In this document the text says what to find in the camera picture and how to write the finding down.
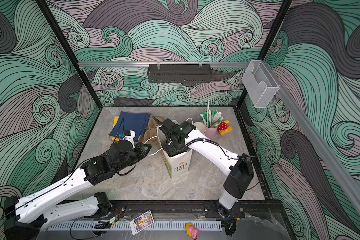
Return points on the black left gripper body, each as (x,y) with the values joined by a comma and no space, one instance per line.
(136,154)

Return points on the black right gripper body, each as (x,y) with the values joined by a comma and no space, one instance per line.
(173,147)

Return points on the white paper takeout bag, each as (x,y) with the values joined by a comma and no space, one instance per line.
(177,165)

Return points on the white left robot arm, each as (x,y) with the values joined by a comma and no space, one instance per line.
(27,216)

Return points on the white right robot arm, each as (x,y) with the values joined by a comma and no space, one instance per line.
(238,168)

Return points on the brown cup sleeve pile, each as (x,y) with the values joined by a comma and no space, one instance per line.
(150,135)

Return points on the stack of green paper cups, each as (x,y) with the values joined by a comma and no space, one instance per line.
(200,126)

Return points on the navy blue napkin stack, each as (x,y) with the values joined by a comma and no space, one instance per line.
(131,122)

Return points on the pink straw holder cup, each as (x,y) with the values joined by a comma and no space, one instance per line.
(210,133)

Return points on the wrapped straws bundle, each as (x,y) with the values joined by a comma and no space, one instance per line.
(211,118)

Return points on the red yellow plush toy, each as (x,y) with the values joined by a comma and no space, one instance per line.
(224,127)

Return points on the colourful picture card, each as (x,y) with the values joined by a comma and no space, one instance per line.
(141,222)

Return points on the pink yellow toy figure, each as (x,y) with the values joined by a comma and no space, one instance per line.
(192,231)

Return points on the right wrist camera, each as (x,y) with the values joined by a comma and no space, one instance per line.
(168,127)

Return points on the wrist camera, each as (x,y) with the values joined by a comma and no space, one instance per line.
(168,127)
(129,136)

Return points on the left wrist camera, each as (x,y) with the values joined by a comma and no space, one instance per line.
(129,136)

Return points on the black wall shelf tray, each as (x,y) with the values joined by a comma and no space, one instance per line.
(179,74)

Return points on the aluminium wall rail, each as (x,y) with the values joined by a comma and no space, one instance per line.
(126,64)

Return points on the clear acrylic wall holder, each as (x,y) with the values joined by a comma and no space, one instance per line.
(260,83)

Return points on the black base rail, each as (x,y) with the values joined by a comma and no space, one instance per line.
(209,209)

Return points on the black corner frame post left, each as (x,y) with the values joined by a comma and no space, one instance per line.
(43,6)

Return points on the black corner frame post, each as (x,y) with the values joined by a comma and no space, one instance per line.
(43,6)
(275,27)

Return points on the black corner frame post right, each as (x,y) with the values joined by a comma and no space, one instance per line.
(275,27)

